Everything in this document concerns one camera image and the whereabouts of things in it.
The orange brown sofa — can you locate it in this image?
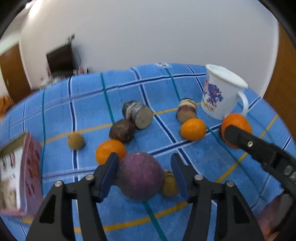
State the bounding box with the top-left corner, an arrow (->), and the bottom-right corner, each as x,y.
0,95 -> 15,119

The brown kiwi fruit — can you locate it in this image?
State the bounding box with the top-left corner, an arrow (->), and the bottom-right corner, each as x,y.
67,133 -> 85,150

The dark cylindrical tin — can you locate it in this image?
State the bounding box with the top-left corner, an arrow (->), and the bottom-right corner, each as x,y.
122,100 -> 154,130

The small olive-brown fruit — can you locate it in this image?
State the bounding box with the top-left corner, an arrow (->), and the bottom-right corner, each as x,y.
162,170 -> 179,196

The black flat television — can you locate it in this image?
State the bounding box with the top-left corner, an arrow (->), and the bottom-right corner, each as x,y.
46,44 -> 76,73

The blue plaid towel cloth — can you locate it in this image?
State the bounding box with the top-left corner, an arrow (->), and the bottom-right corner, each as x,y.
1,63 -> 295,240

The orange tangerine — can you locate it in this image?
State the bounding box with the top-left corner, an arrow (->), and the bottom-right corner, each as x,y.
95,139 -> 127,165
180,118 -> 207,141
221,113 -> 252,149

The brown wooden door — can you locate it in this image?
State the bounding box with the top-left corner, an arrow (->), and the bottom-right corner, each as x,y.
1,44 -> 32,103

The white printed enamel mug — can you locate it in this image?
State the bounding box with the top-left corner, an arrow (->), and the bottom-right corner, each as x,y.
201,64 -> 249,121

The large purple round fruit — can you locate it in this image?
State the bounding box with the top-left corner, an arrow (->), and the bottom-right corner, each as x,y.
115,152 -> 165,201

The pink metal tray box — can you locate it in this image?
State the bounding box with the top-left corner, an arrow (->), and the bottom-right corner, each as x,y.
1,132 -> 43,217

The dark brown passion fruit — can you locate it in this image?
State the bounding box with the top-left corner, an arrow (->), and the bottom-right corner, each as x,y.
109,119 -> 135,143

